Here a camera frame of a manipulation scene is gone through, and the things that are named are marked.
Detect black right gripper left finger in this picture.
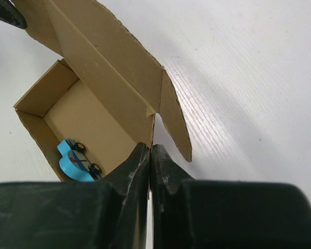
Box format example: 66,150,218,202
0,143,150,248

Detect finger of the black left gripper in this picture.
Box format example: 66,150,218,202
0,0,27,29

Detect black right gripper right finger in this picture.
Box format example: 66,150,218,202
150,145,311,248

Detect small blue toy car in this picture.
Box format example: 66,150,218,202
57,138,103,182

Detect brown cardboard paper box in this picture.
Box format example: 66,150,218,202
15,1,192,181

